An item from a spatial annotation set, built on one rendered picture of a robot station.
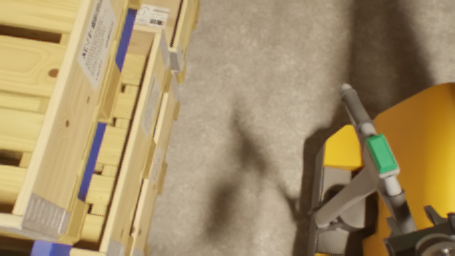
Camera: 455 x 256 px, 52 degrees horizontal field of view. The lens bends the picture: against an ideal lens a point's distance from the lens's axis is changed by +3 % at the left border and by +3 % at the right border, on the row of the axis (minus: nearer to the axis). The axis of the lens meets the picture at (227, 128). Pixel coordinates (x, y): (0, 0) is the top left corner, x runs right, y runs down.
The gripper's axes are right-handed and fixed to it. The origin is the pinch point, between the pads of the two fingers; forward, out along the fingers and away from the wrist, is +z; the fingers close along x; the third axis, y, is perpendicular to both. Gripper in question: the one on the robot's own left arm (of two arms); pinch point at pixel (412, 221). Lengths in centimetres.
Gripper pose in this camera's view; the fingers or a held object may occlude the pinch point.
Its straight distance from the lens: 100.3
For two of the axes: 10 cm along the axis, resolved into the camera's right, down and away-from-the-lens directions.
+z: 0.9, -2.2, 9.7
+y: -3.8, -9.1, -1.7
